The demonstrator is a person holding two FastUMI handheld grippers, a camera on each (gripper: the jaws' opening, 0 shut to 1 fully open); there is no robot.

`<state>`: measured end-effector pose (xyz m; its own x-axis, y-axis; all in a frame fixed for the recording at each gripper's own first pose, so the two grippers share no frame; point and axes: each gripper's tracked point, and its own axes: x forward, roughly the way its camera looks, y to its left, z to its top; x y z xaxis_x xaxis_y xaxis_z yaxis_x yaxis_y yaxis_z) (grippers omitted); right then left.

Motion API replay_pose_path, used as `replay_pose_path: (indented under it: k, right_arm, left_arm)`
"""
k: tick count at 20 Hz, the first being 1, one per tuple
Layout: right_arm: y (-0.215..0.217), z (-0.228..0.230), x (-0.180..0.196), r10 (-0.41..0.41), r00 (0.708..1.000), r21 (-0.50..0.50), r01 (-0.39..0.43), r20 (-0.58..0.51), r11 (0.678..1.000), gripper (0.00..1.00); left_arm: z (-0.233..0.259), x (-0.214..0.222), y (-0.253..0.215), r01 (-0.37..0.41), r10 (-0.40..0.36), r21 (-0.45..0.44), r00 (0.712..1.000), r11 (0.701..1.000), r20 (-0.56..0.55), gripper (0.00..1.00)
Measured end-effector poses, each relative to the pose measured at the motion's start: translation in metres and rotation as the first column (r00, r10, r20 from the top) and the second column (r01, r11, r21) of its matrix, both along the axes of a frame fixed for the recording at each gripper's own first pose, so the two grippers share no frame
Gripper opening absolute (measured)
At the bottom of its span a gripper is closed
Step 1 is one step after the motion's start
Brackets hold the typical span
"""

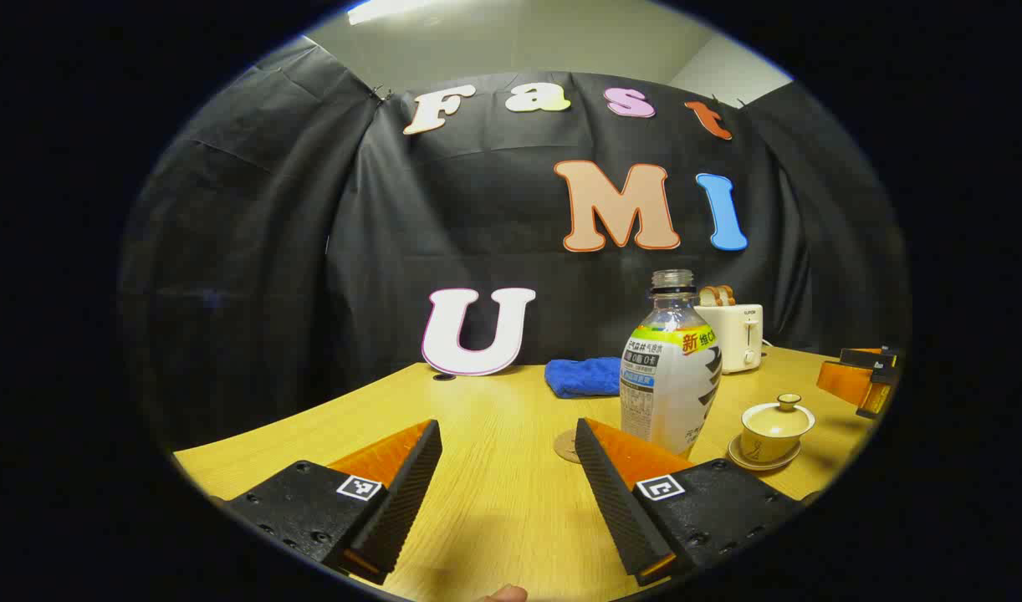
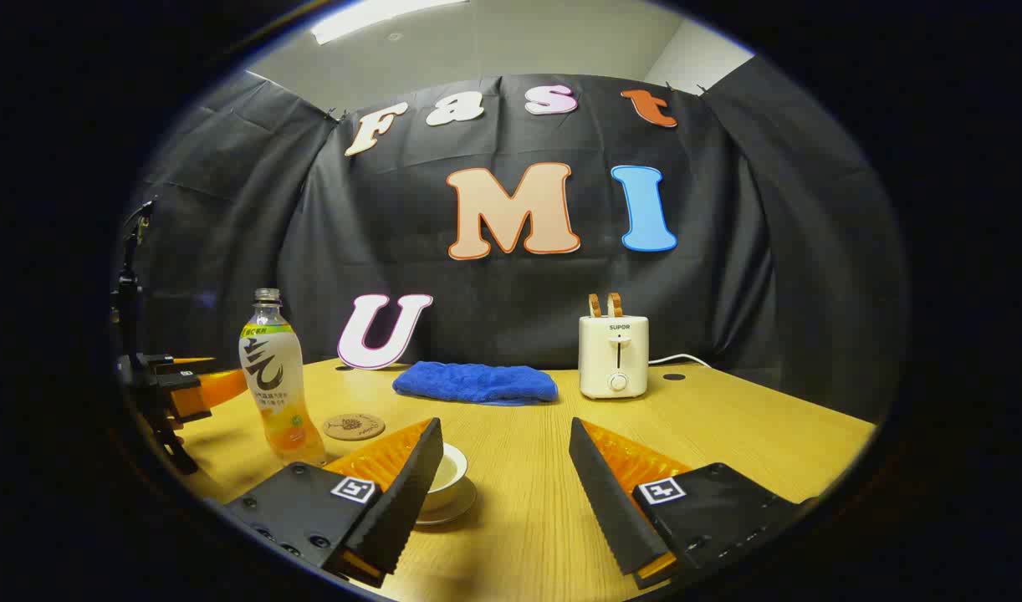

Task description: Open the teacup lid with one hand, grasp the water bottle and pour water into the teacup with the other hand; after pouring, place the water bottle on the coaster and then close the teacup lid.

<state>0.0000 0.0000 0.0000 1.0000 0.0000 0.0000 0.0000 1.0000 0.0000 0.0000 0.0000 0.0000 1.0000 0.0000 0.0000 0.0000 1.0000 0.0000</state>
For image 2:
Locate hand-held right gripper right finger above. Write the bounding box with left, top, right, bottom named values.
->
left=568, top=417, right=817, bottom=590

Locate cream white toaster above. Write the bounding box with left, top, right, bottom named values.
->
left=579, top=315, right=650, bottom=400

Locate white ceramic teacup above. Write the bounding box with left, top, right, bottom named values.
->
left=423, top=442, right=469, bottom=513

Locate blue towel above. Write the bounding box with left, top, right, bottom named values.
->
left=392, top=361, right=560, bottom=407

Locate round wooden coaster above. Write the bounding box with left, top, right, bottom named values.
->
left=323, top=413, right=386, bottom=441

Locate black backdrop cloth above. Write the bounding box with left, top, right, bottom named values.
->
left=130, top=54, right=909, bottom=423

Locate white ceramic saucer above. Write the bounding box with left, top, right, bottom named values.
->
left=415, top=477, right=478, bottom=528

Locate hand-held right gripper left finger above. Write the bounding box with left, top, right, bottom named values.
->
left=224, top=417, right=445, bottom=589

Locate clear water bottle orange label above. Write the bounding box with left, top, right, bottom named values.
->
left=238, top=288, right=328, bottom=467

